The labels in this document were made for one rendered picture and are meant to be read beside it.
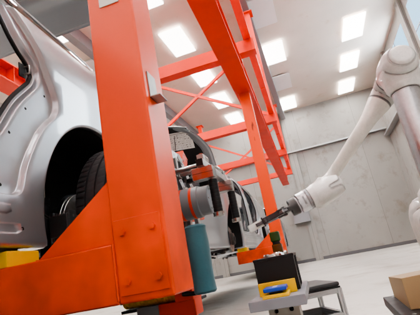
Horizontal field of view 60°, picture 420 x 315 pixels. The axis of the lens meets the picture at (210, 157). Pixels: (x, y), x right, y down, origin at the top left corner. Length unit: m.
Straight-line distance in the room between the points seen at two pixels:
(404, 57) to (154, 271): 1.17
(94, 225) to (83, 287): 0.17
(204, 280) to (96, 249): 0.50
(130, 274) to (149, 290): 0.07
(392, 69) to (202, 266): 1.04
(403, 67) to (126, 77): 1.01
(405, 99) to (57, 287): 1.35
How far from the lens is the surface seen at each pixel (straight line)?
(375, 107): 1.74
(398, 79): 1.59
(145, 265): 1.02
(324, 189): 1.60
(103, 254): 1.08
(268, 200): 5.19
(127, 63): 1.19
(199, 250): 1.44
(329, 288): 2.54
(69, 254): 1.14
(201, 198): 1.56
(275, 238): 1.55
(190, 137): 4.94
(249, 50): 5.18
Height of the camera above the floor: 0.57
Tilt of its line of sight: 16 degrees up
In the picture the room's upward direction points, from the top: 11 degrees counter-clockwise
